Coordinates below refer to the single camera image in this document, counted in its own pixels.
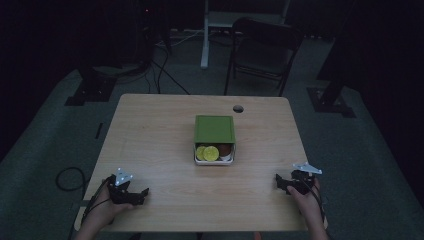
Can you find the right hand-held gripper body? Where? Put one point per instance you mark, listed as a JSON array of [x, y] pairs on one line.
[[302, 181]]

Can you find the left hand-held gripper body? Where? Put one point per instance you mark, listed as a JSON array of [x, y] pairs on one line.
[[124, 194]]

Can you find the person's right hand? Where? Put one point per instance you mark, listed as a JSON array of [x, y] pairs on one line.
[[308, 205]]

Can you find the person's left hand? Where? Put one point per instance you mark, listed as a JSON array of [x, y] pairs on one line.
[[106, 210]]

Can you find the brown round piece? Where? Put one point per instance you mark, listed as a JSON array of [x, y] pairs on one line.
[[225, 150]]

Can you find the small black floor strip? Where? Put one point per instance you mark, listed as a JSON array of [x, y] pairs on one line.
[[98, 130]]

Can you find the white tin box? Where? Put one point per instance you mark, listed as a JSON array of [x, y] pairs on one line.
[[213, 163]]

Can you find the green box lid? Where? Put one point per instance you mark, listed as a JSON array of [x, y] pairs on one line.
[[215, 129]]

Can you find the black stand with flat base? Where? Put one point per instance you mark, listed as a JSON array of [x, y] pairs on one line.
[[330, 100], [91, 88]]

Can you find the black folding chair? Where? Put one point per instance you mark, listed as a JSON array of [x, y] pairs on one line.
[[266, 36]]

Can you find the white metal desk frame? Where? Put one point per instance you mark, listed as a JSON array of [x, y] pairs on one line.
[[205, 40]]

